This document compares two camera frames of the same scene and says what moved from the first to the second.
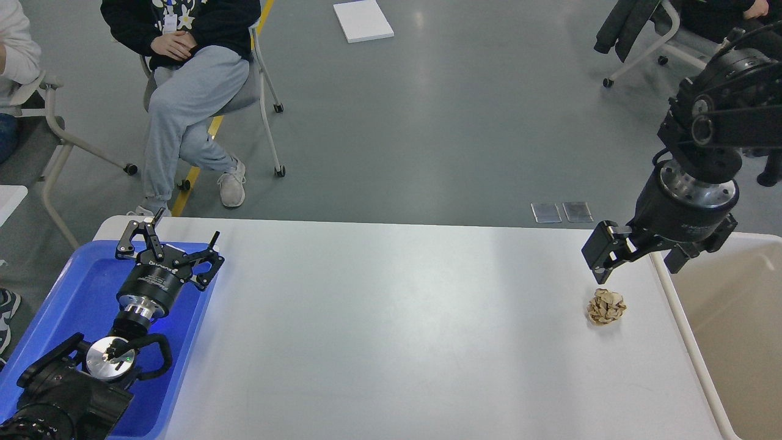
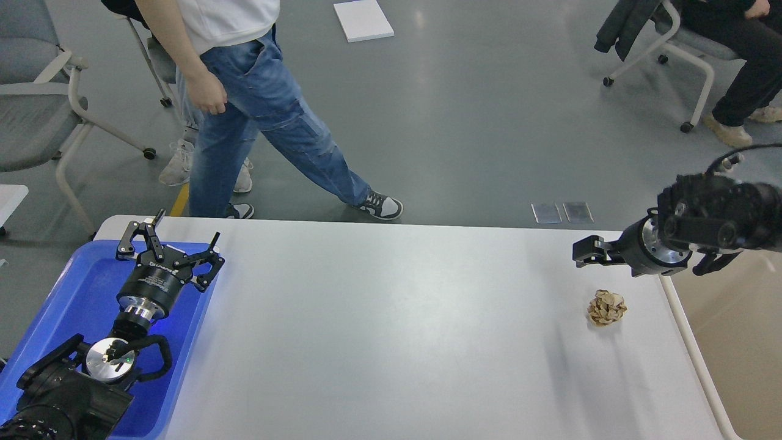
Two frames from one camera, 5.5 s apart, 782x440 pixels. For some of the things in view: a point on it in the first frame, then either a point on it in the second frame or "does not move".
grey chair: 255,91 to 130,10
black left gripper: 154,282 does not move
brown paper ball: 605,307 does not move
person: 21,72 to 227,51
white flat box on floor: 363,21 does not move
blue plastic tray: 84,300 does not move
